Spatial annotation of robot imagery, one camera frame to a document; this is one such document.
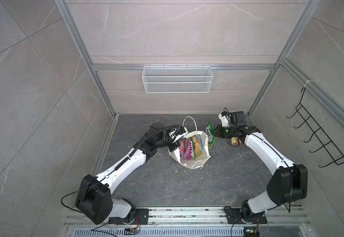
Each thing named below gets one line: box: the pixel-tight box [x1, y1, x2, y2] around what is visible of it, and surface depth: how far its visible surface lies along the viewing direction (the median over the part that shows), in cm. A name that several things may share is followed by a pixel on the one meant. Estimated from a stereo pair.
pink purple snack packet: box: [178, 139, 192, 161], surface depth 88 cm
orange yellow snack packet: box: [193, 135, 202, 157], surface depth 89 cm
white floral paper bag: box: [167, 116, 212, 170], surface depth 77 cm
